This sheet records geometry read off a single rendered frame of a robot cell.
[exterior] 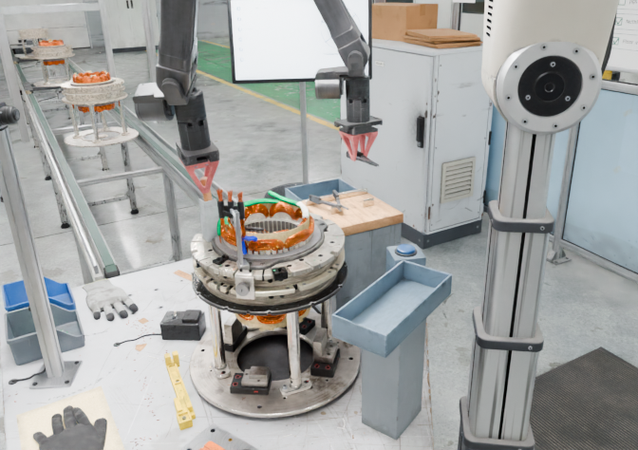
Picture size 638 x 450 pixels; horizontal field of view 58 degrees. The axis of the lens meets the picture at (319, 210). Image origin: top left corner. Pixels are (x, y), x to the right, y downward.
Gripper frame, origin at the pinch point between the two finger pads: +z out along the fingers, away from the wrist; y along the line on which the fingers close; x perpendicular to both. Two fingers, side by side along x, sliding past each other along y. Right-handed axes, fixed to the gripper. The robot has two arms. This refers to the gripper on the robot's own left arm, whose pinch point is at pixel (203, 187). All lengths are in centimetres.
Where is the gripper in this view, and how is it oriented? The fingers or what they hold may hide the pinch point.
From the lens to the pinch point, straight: 118.9
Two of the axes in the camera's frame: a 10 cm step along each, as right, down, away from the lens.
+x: 9.1, -2.4, 3.3
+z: 0.7, 8.9, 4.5
